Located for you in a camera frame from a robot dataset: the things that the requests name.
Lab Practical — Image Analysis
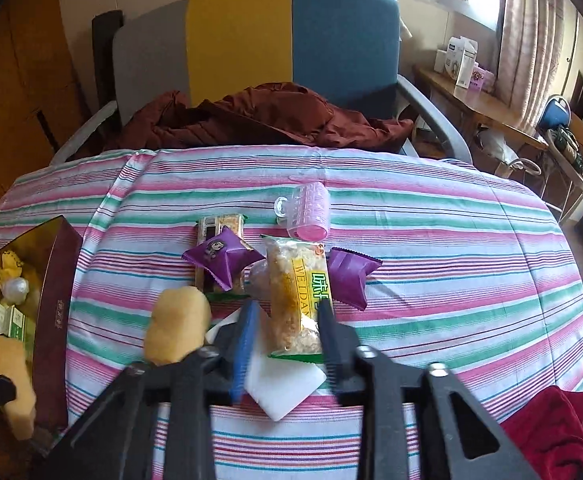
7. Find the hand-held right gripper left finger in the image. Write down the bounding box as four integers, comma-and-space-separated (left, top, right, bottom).
46, 300, 262, 480

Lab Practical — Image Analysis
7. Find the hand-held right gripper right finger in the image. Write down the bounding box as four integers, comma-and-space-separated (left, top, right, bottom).
316, 300, 542, 480

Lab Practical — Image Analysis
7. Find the torn yellow sponge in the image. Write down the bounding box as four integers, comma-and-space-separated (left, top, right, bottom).
0, 335, 38, 441

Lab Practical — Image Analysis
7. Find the yellow rice cracker packet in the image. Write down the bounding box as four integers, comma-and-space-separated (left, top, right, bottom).
260, 234, 329, 365

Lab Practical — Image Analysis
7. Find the rounded yellow sponge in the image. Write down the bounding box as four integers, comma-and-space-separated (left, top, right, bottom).
143, 285, 212, 367

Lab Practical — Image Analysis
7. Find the gold tin box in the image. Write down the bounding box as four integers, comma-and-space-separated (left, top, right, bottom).
0, 215, 85, 433

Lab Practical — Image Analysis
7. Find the brown snack bar packet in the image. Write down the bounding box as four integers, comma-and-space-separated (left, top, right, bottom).
194, 213, 250, 302

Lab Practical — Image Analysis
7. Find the purple and white snack packet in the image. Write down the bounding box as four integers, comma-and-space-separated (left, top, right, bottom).
274, 183, 331, 240

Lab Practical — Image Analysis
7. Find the white sponge pad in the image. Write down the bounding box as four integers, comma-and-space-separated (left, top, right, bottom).
206, 307, 327, 422

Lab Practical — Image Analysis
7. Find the clear plastic wrapper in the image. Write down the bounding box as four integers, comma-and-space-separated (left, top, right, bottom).
246, 260, 272, 303

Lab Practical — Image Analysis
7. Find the yellow toy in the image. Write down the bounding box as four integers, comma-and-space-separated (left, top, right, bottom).
0, 250, 27, 281

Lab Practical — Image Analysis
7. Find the red cloth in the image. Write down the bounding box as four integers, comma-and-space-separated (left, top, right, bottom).
501, 385, 583, 480

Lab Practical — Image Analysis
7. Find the maroon quilted jacket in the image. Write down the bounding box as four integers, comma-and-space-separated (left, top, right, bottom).
104, 82, 417, 153

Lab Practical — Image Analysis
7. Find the white plastic bag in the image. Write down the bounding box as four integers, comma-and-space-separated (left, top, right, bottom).
476, 127, 515, 166

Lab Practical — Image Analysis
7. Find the wooden wardrobe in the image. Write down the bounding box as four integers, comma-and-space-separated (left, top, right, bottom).
0, 0, 102, 211

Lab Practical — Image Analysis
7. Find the wooden desk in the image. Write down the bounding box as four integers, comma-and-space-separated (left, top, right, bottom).
414, 67, 549, 161

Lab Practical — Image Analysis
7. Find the purple box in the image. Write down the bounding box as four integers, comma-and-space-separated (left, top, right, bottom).
469, 62, 497, 92

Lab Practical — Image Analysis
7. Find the tall white carton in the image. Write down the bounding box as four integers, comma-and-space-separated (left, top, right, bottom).
444, 36, 479, 88

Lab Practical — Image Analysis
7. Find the grey yellow blue sofa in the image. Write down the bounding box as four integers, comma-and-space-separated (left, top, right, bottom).
49, 0, 472, 166

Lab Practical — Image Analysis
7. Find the blue round object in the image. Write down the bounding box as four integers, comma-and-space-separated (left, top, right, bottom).
539, 95, 572, 131

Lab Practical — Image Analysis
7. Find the black rolled mat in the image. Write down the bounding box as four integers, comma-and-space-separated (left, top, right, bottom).
92, 10, 125, 106

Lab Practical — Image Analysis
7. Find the patterned beige curtain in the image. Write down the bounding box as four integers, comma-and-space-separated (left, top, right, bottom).
496, 0, 579, 133

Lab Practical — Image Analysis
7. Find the white cable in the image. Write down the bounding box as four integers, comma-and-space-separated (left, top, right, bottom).
501, 157, 542, 179

